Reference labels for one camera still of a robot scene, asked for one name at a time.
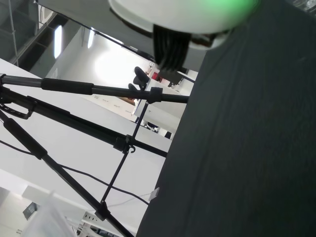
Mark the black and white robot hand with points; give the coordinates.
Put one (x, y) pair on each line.
(177, 14)

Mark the black office chair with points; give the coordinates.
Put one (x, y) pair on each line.
(140, 75)

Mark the long ceiling light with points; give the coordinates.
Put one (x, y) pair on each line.
(91, 38)
(58, 40)

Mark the black tripod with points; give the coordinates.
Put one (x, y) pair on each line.
(66, 87)

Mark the black cloth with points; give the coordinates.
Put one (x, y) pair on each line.
(242, 148)

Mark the clear cloth clip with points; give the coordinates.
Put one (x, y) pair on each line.
(154, 193)

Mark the white power strip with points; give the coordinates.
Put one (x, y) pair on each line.
(89, 217)

